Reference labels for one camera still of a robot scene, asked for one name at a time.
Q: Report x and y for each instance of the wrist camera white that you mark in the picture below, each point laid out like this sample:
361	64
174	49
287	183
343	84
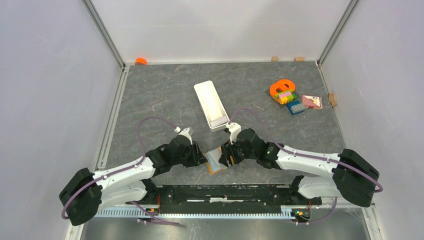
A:
186	132
233	129

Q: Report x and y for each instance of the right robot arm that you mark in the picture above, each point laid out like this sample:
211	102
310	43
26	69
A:
344	175

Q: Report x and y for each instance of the wooden arch piece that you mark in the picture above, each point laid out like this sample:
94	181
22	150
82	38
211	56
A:
332	100

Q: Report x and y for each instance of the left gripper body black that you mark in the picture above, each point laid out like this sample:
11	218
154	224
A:
185	159

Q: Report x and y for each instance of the blue brick block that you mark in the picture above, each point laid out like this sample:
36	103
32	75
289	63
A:
296	107

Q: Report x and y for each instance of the stack of credit cards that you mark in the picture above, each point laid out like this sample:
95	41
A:
218	122

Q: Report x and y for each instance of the small wooden block right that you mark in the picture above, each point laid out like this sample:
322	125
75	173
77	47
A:
299	59

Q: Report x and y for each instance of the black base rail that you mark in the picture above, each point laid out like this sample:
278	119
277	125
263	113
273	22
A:
225	199

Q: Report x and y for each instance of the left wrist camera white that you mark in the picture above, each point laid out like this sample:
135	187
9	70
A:
186	132

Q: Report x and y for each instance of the orange card holder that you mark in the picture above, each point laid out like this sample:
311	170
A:
213	164

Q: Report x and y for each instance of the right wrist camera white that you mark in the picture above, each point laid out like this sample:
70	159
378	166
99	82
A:
233	129

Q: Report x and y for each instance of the orange round cap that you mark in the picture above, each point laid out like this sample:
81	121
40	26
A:
140	61

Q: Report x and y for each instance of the white rectangular tray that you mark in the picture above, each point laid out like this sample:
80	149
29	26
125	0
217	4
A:
211	103

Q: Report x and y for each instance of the white cable comb strip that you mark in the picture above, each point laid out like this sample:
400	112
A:
283	213

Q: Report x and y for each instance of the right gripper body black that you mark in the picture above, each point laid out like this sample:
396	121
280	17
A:
242	155

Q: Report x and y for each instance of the pink wooden puzzle block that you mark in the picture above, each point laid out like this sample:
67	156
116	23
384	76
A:
312	102

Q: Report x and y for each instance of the orange ring toy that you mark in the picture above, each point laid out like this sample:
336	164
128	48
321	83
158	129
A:
281	86

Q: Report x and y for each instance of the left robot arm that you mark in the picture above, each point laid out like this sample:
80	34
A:
88	192

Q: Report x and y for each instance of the colourful brick block stack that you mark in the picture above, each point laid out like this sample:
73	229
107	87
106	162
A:
285	97

